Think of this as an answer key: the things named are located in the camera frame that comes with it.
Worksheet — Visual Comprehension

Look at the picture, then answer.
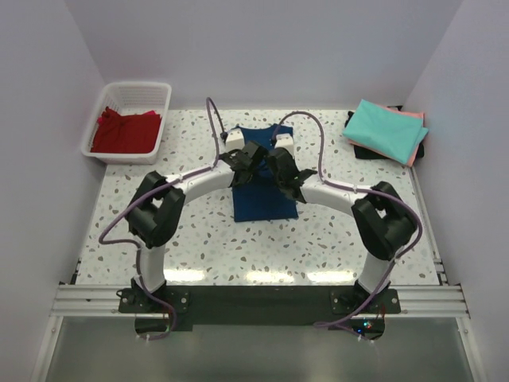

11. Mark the navy blue t-shirt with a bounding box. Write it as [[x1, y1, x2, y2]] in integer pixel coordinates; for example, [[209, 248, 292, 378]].
[[231, 124, 298, 223]]

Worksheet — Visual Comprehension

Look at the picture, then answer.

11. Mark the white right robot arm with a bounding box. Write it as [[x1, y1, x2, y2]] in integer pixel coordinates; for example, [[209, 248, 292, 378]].
[[266, 148, 423, 313]]

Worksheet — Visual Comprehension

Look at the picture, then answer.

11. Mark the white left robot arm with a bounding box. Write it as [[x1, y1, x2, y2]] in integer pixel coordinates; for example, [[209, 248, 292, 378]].
[[126, 142, 268, 312]]

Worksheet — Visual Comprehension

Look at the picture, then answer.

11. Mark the folded black t-shirt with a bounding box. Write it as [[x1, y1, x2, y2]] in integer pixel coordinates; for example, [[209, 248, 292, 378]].
[[348, 105, 425, 167]]

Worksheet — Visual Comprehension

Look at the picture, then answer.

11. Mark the folded teal t-shirt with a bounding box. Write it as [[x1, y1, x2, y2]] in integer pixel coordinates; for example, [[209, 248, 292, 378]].
[[342, 98, 429, 166]]

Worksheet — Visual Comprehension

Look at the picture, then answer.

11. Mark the red t-shirt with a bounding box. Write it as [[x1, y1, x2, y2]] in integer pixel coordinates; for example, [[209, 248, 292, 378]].
[[91, 107, 161, 154]]

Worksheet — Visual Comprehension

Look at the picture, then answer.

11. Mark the folded salmon pink t-shirt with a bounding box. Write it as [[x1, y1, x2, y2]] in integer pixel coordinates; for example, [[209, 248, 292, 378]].
[[385, 107, 428, 167]]

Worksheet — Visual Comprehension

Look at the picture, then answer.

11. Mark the white plastic laundry basket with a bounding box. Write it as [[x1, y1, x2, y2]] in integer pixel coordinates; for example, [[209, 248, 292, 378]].
[[81, 81, 172, 165]]

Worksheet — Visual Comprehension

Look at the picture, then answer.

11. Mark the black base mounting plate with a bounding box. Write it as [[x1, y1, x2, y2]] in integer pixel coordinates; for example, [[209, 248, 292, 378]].
[[118, 283, 402, 340]]

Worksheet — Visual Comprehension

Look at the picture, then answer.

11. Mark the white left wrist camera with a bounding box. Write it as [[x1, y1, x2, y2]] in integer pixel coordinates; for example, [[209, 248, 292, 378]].
[[220, 127, 245, 152]]

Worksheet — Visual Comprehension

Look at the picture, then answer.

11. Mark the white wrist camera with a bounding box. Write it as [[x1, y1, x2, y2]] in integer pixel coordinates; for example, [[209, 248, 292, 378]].
[[270, 133, 295, 158], [220, 127, 245, 152]]

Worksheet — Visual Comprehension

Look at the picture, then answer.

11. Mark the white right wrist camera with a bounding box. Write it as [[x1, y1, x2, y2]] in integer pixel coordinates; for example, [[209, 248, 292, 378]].
[[270, 133, 295, 158]]

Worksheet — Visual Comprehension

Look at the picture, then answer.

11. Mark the aluminium extrusion rail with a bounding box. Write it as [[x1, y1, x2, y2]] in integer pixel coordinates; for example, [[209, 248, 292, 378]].
[[50, 285, 470, 318]]

